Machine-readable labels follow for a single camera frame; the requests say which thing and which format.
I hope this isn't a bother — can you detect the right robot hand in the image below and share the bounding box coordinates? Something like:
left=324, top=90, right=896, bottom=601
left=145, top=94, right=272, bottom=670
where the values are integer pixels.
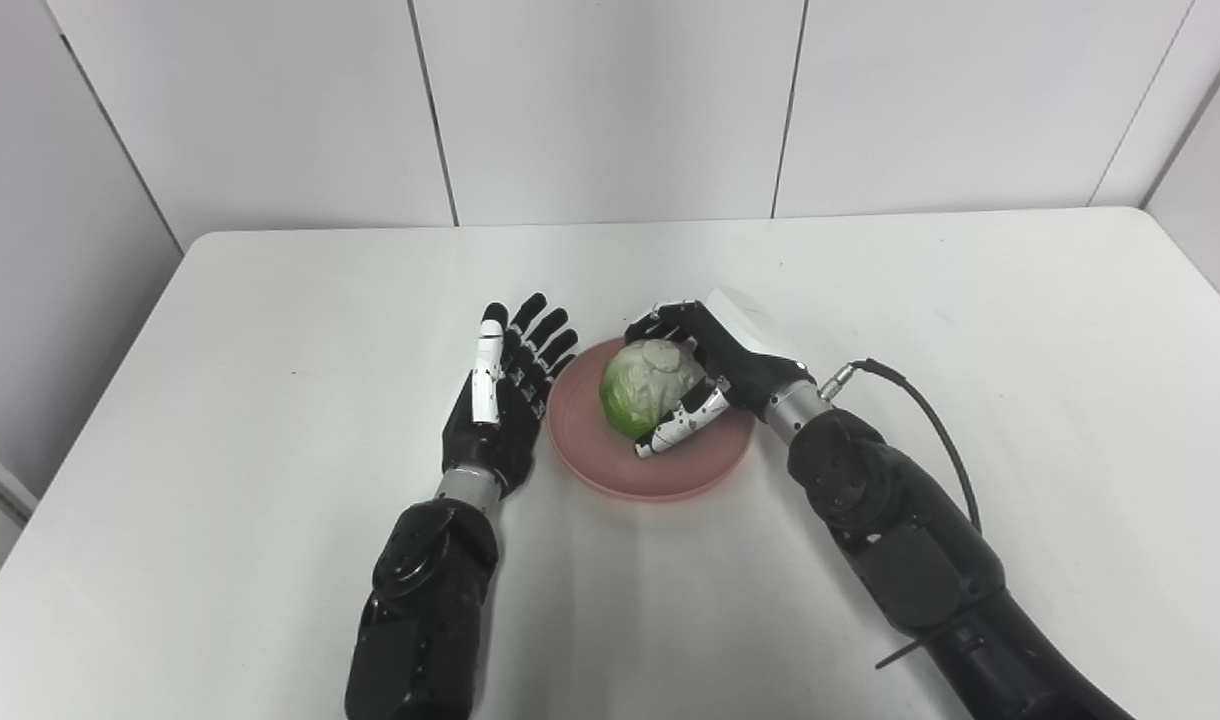
left=625, top=288, right=819, bottom=459

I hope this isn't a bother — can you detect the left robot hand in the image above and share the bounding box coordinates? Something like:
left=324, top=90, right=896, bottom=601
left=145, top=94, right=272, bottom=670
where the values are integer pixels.
left=441, top=292, right=580, bottom=500

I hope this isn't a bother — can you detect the green white cabbage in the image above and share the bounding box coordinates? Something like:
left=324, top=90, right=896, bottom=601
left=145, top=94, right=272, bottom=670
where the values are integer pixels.
left=598, top=339, right=709, bottom=442

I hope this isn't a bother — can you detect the pink plate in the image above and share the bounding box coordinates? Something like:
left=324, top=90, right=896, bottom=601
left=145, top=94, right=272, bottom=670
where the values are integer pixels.
left=546, top=335, right=758, bottom=503

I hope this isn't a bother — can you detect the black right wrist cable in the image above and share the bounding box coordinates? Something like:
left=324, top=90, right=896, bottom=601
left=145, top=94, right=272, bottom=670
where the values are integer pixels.
left=818, top=358, right=984, bottom=536

